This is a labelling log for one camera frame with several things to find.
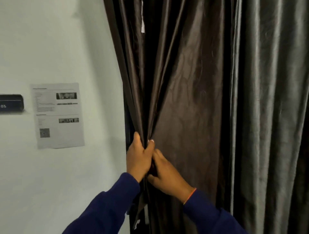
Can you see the person's left hand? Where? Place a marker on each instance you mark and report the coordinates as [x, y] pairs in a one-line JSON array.
[[137, 161]]

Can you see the person's right hand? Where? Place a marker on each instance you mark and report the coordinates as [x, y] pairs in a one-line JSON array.
[[169, 176]]

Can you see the person's right thumb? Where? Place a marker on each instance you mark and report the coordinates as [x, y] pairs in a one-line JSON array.
[[152, 178]]

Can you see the person's left thumb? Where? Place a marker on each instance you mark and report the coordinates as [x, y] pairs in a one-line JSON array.
[[149, 150]]

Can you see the dark brown curtain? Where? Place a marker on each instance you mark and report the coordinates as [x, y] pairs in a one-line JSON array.
[[183, 96]]

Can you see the person's right forearm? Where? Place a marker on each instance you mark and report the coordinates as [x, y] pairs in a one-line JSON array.
[[212, 217]]

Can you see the person's left forearm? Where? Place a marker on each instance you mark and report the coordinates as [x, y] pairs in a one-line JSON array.
[[106, 207]]

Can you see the printed paper notice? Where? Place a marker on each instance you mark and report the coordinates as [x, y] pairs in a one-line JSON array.
[[58, 115]]

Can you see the grey curtain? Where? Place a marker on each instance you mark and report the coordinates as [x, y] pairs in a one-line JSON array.
[[270, 108]]

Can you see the black wall sign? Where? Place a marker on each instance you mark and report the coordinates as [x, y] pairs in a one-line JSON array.
[[10, 103]]

